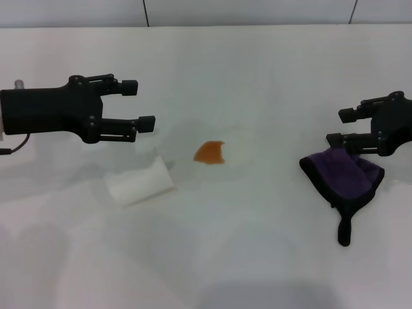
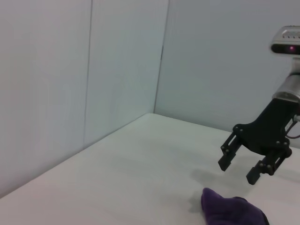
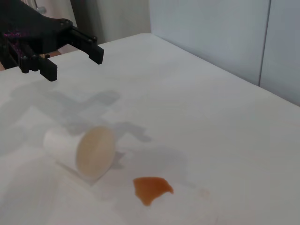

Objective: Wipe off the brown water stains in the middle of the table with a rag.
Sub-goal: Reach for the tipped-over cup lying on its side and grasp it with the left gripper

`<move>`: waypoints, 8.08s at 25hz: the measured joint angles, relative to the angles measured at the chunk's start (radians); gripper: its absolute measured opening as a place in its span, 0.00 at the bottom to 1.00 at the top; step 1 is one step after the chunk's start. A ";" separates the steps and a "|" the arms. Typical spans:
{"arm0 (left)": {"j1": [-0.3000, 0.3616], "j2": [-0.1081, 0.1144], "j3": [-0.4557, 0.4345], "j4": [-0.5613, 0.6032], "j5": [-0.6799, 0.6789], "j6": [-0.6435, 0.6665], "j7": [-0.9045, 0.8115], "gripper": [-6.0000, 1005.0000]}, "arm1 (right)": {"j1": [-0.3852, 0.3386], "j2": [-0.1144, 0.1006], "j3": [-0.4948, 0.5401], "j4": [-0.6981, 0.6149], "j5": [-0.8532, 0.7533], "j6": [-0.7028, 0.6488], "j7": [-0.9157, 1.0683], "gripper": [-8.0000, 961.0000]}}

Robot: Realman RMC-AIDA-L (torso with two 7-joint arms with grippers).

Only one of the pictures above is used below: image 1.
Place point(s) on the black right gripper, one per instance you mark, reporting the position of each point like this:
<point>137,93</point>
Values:
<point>394,125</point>

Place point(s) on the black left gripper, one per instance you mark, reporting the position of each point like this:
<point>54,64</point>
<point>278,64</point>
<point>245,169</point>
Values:
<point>48,109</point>

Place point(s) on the purple rag with black trim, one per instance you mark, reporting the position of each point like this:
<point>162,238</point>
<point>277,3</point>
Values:
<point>338,180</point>

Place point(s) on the white paper cup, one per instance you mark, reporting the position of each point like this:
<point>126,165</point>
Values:
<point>138,183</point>

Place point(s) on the brown liquid stain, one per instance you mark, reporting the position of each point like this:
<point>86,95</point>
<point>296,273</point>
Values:
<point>209,153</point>

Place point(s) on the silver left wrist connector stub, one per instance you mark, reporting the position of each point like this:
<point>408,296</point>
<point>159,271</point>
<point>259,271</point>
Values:
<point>19,84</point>

